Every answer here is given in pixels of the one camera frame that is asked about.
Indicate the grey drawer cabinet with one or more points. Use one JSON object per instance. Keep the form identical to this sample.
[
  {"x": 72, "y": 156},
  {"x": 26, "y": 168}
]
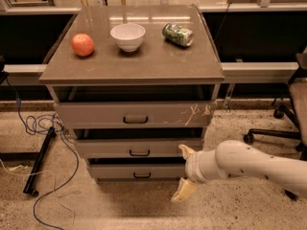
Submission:
[{"x": 158, "y": 71}]

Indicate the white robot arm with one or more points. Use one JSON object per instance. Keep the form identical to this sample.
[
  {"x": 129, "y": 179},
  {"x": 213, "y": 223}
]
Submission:
[{"x": 233, "y": 159}]

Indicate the red apple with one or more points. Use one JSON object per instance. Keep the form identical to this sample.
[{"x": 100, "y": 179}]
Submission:
[{"x": 82, "y": 45}]

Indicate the grey top drawer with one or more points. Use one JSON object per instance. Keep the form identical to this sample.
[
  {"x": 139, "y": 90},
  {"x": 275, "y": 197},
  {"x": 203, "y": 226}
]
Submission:
[{"x": 135, "y": 114}]

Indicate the white bowl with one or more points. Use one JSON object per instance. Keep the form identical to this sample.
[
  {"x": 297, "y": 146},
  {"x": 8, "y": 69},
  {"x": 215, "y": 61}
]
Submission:
[{"x": 128, "y": 36}]

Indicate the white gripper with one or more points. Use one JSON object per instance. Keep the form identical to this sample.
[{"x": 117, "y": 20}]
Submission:
[{"x": 192, "y": 168}]

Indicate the grey middle drawer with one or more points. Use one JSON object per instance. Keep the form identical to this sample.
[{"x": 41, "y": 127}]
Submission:
[{"x": 128, "y": 148}]

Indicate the green soda can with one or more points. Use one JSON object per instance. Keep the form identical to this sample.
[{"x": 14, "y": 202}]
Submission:
[{"x": 178, "y": 34}]

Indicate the grey drawer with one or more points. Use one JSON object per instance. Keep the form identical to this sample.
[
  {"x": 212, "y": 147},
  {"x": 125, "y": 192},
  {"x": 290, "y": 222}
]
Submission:
[
  {"x": 150, "y": 171},
  {"x": 128, "y": 148},
  {"x": 135, "y": 114}
]

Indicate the grey bottom drawer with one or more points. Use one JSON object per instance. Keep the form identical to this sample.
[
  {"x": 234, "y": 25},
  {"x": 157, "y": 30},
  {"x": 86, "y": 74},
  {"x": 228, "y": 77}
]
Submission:
[{"x": 150, "y": 171}]

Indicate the black stand leg with caster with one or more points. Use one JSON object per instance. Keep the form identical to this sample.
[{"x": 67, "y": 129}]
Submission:
[{"x": 29, "y": 188}]

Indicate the black office chair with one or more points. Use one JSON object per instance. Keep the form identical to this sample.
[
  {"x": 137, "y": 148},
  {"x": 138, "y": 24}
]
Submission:
[{"x": 297, "y": 85}]

